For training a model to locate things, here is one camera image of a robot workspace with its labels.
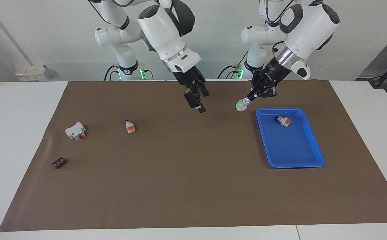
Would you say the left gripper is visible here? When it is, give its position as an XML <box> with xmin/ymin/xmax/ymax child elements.
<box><xmin>248</xmin><ymin>57</ymin><xmax>294</xmax><ymax>102</ymax></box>

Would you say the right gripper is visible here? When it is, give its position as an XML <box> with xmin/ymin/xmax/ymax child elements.
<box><xmin>172</xmin><ymin>66</ymin><xmax>210</xmax><ymax>114</ymax></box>

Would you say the green and white switch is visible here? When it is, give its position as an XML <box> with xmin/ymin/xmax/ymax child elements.
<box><xmin>235</xmin><ymin>98</ymin><xmax>250</xmax><ymax>113</ymax></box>

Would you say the blue plastic tray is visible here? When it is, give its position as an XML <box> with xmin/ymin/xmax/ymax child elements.
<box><xmin>255</xmin><ymin>107</ymin><xmax>326</xmax><ymax>169</ymax></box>

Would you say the black cable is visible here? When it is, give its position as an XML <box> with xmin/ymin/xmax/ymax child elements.
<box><xmin>272</xmin><ymin>41</ymin><xmax>286</xmax><ymax>55</ymax></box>
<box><xmin>104</xmin><ymin>64</ymin><xmax>121</xmax><ymax>81</ymax></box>
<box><xmin>217</xmin><ymin>64</ymin><xmax>245</xmax><ymax>80</ymax></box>

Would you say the white and red switch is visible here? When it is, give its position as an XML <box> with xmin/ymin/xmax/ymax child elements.
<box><xmin>65</xmin><ymin>122</ymin><xmax>87</xmax><ymax>141</ymax></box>

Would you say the white wall box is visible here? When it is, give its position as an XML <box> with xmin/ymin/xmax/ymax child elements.
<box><xmin>14</xmin><ymin>64</ymin><xmax>52</xmax><ymax>82</ymax></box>

